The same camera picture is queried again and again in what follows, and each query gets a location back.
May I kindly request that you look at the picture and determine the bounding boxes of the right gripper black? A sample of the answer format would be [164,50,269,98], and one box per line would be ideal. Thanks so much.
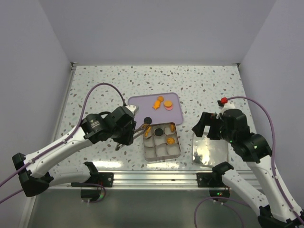
[192,111,235,143]

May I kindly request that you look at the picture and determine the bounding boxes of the metal tongs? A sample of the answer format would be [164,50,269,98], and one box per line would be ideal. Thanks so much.
[115,123,150,151]

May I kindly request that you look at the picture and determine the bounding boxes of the black round cookie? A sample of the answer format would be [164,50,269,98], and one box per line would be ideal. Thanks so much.
[154,128,164,137]

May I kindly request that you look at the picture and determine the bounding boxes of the metal cookie tin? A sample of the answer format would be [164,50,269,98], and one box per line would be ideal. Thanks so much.
[142,122,181,162]

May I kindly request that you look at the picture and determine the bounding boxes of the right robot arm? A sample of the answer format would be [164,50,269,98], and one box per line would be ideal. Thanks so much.
[192,109,304,228]

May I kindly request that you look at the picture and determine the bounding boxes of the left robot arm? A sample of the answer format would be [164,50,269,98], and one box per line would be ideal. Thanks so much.
[12,105,139,197]

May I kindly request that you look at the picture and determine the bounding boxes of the metal tin lid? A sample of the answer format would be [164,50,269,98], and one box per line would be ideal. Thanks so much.
[192,133,228,168]

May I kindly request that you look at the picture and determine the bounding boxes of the purple plastic tray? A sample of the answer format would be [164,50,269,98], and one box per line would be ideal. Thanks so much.
[128,92,183,128]

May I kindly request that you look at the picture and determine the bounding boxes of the pink round cookie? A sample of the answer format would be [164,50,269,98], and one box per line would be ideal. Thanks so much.
[165,106,173,111]

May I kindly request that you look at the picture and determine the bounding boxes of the orange round sandwich cookie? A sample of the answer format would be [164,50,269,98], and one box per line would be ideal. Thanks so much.
[164,100,172,108]

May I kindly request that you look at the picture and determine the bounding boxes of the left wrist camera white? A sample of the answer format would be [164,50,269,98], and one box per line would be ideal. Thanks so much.
[126,104,139,116]

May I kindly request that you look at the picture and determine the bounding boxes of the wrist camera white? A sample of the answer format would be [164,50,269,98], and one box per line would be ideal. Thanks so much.
[217,97,236,119]
[126,104,139,116]

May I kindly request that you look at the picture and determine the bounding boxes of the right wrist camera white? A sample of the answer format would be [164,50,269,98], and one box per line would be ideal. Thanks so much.
[217,97,236,119]

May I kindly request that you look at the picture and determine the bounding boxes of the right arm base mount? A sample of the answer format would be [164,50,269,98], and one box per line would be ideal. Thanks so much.
[196,172,226,188]

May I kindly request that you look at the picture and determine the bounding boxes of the aluminium rail front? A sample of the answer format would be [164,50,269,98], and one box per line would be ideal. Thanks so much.
[30,170,264,190]

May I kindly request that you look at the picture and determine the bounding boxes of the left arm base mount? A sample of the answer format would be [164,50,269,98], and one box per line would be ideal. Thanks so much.
[71,172,114,188]

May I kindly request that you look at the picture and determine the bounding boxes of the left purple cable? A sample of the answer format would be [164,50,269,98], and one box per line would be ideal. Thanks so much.
[0,83,126,205]

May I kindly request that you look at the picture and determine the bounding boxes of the purple cable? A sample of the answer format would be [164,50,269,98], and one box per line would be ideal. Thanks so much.
[192,96,304,228]
[0,83,126,205]

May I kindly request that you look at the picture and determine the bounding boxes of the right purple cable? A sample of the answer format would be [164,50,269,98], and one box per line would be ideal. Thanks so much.
[192,96,304,228]

